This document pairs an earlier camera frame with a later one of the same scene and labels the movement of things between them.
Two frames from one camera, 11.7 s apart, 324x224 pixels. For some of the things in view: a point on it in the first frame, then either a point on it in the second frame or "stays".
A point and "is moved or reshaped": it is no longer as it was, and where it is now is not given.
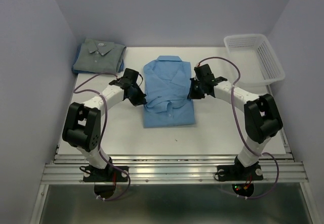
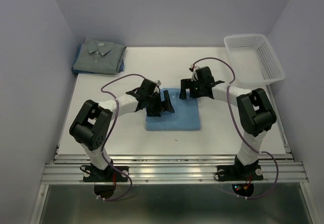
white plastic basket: [256, 60] stays
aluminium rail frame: [279, 168] stays
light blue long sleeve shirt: [166, 81] is moved or reshaped
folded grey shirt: [98, 56] stays
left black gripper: [140, 100] -> [161, 105]
